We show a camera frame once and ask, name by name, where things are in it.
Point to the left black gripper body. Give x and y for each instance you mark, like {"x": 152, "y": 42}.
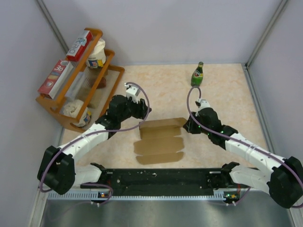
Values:
{"x": 131, "y": 109}

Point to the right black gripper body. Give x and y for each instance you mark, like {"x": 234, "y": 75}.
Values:
{"x": 198, "y": 130}

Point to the brown cardboard box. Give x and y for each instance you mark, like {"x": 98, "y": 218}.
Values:
{"x": 160, "y": 141}

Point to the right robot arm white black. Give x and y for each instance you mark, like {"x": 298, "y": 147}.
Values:
{"x": 281, "y": 178}

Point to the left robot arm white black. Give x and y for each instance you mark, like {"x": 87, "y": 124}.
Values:
{"x": 58, "y": 172}

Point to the red white box upper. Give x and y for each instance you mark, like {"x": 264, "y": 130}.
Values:
{"x": 79, "y": 46}

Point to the red white box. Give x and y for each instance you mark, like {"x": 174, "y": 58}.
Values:
{"x": 55, "y": 79}
{"x": 79, "y": 46}

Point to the red white box lower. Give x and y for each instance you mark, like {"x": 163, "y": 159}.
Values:
{"x": 55, "y": 79}

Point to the green glass bottle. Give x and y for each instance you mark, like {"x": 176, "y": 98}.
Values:
{"x": 197, "y": 76}

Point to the orange wooden shelf rack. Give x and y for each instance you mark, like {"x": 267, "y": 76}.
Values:
{"x": 95, "y": 87}

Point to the white paper bag lower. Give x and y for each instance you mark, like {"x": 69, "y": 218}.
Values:
{"x": 71, "y": 109}

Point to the white paper bag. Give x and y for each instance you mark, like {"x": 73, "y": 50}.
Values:
{"x": 97, "y": 58}
{"x": 71, "y": 109}

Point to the white paper bag upper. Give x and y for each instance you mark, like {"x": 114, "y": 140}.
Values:
{"x": 97, "y": 58}

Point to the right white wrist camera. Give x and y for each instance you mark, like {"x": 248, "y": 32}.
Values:
{"x": 202, "y": 103}

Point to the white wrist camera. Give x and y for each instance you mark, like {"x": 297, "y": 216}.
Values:
{"x": 202, "y": 103}
{"x": 132, "y": 92}

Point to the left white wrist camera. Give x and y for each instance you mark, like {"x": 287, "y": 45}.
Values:
{"x": 132, "y": 92}

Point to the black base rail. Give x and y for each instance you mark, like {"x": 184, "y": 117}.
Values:
{"x": 165, "y": 182}

